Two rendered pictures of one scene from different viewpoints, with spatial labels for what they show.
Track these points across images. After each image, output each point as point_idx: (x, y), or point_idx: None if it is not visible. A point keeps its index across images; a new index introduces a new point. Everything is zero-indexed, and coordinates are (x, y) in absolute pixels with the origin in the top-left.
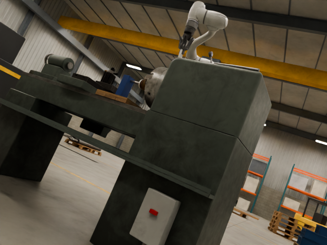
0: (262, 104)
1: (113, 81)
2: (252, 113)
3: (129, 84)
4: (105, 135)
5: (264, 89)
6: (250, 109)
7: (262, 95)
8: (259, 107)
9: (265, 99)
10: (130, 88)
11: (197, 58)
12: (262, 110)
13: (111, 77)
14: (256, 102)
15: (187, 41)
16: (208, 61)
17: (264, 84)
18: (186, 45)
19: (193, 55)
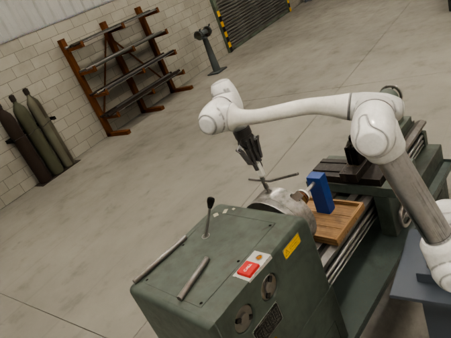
0: (171, 325)
1: (356, 157)
2: (164, 334)
3: (314, 187)
4: (392, 233)
5: (153, 306)
6: (154, 329)
7: (156, 314)
8: (168, 328)
9: (172, 320)
10: (321, 192)
11: (354, 109)
12: (184, 334)
13: (348, 154)
14: (155, 322)
15: (245, 151)
16: (352, 121)
17: (145, 300)
18: (249, 157)
19: (335, 116)
